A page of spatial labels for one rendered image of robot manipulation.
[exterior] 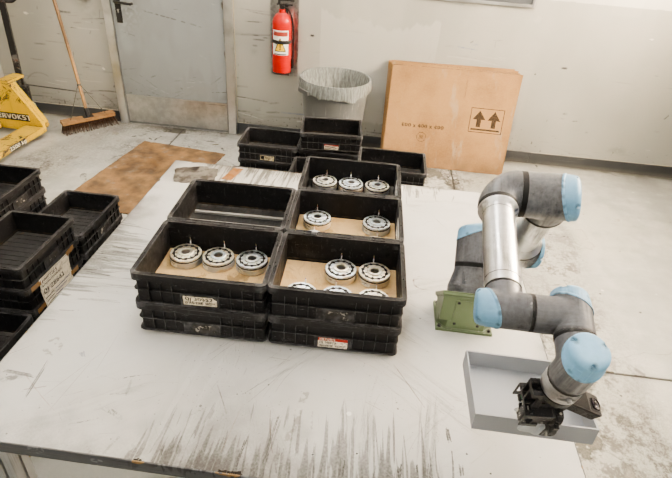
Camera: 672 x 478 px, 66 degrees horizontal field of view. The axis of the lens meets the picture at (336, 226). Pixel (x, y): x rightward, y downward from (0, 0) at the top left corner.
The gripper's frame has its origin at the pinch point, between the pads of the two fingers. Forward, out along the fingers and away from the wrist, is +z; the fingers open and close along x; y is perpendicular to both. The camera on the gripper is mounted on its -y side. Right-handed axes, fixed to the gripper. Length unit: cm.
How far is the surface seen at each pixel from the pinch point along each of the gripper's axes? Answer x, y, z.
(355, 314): -34, 40, 15
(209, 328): -32, 84, 27
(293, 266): -57, 61, 25
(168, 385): -13, 91, 25
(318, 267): -57, 53, 25
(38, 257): -75, 167, 57
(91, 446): 6, 103, 19
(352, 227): -83, 42, 32
